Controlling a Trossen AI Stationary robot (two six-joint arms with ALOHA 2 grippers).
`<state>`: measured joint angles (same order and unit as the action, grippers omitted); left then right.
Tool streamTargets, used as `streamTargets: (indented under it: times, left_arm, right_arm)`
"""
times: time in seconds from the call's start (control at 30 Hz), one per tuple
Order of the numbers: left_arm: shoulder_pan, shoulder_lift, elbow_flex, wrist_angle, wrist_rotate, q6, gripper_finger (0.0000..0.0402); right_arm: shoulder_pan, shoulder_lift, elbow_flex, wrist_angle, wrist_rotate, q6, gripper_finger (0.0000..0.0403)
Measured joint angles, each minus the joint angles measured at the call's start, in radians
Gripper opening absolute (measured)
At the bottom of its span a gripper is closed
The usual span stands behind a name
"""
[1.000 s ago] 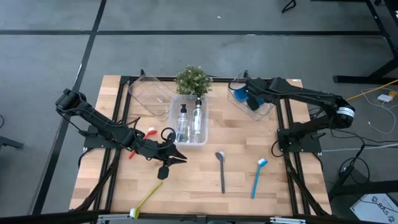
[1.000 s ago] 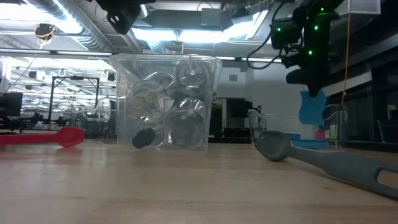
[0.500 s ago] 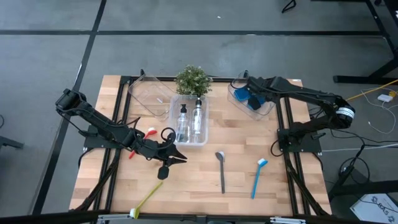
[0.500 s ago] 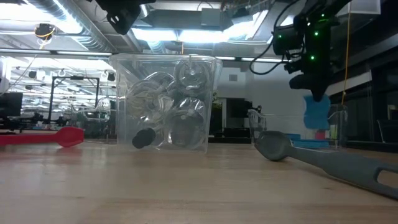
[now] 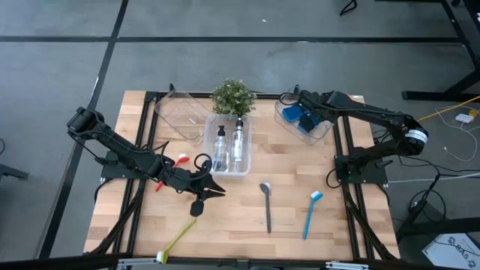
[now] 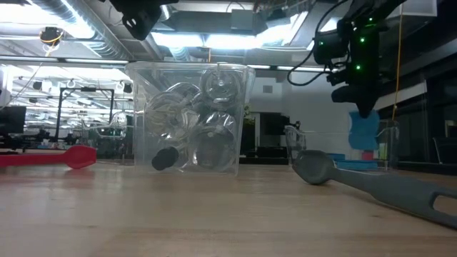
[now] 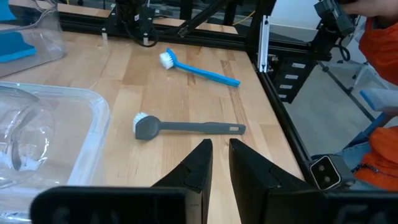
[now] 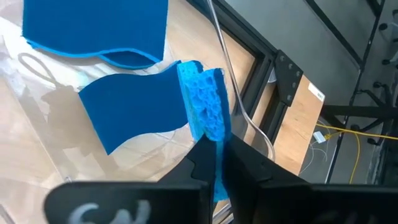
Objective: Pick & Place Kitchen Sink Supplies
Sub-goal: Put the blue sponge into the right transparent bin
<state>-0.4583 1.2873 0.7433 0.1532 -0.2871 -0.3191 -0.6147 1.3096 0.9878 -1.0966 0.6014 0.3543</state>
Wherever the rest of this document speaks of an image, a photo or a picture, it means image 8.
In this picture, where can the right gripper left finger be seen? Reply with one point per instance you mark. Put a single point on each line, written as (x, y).
(155, 202)

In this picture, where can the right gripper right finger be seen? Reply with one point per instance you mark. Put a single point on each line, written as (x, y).
(280, 202)

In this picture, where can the white power adapter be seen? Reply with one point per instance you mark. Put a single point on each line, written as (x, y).
(319, 137)

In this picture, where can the shallow clear plastic bin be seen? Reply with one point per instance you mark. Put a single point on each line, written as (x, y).
(245, 124)

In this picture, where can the white table label sticker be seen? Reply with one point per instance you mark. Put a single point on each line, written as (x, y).
(316, 92)

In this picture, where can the black neighbouring table frame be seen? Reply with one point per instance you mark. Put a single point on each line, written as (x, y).
(357, 111)

